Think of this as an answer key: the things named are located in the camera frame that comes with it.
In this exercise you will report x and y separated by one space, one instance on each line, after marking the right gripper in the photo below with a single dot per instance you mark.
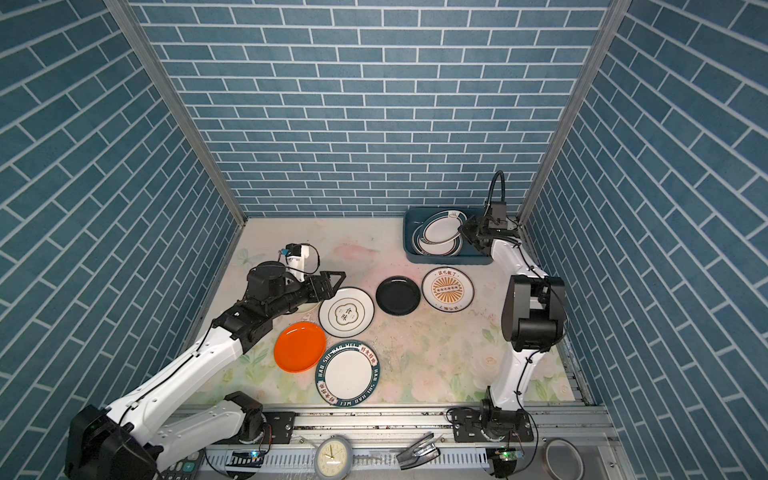
465 230

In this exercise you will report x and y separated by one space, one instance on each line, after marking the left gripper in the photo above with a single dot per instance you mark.
326 292

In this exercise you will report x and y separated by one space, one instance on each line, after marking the green red rim plate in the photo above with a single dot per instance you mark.
442 227

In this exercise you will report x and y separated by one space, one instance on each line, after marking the small green rim plate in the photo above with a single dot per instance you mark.
445 249

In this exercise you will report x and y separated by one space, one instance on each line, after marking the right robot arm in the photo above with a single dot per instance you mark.
532 320

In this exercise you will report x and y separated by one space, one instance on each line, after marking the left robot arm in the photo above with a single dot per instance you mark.
133 438

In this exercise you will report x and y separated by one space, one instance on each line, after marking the white plate flower outline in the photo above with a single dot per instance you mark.
349 313

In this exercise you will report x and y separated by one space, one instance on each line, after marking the orange sunburst plate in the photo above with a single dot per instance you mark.
448 289

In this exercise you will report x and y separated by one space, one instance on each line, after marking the black plate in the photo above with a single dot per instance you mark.
398 295

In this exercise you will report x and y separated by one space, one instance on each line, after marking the green rim lettered plate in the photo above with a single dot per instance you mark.
347 374

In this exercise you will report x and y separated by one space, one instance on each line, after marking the white analog clock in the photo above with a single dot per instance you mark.
333 459

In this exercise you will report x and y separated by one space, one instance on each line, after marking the black stapler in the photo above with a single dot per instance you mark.
419 453

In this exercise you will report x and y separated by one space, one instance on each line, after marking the black calculator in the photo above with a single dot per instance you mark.
186 469

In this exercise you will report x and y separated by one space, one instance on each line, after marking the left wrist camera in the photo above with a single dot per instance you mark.
295 257

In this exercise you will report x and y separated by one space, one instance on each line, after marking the aluminium rail base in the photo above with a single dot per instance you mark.
461 435

